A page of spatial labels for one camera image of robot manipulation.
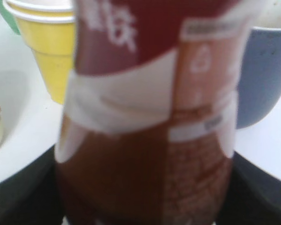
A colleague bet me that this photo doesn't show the dark grey ceramic mug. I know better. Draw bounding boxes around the dark grey ceramic mug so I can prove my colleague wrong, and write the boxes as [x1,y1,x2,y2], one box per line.
[235,0,281,130]

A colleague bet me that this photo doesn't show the green soda bottle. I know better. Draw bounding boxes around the green soda bottle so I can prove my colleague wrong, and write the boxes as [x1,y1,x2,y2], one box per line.
[0,0,20,35]

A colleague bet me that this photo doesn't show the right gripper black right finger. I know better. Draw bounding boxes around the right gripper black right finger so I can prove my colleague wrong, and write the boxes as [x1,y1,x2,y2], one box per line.
[219,153,281,225]

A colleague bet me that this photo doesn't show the brown coffee bottle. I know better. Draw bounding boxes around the brown coffee bottle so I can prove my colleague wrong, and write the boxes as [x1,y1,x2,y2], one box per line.
[55,0,256,225]

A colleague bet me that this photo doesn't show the yellow paper cup stack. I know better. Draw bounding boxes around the yellow paper cup stack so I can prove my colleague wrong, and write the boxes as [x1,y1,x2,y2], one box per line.
[2,0,75,104]

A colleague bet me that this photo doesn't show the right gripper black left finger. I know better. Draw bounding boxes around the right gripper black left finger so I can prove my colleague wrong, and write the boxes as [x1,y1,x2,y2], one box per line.
[0,147,65,225]

